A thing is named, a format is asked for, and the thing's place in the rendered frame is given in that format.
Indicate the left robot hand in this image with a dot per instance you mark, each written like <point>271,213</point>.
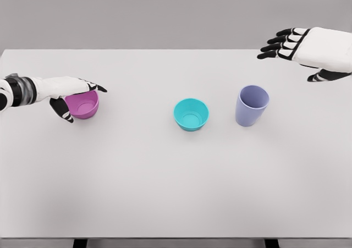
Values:
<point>68,85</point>

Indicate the teal bowl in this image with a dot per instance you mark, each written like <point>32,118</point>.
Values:
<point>191,114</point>

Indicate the lavender cup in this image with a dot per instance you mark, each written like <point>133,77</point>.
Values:
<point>251,105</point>

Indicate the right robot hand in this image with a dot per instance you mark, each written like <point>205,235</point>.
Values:
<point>319,48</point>

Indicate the purple bowl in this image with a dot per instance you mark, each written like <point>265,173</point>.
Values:
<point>83,106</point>

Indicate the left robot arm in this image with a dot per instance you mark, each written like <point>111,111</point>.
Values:
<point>19,90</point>

